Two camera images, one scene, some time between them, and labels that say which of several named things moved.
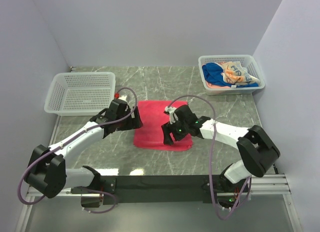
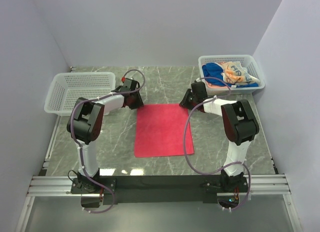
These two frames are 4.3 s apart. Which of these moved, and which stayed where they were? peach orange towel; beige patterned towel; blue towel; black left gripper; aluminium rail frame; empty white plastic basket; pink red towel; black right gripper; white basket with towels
Moved: black right gripper; pink red towel; black left gripper
Stayed: blue towel; white basket with towels; aluminium rail frame; beige patterned towel; peach orange towel; empty white plastic basket
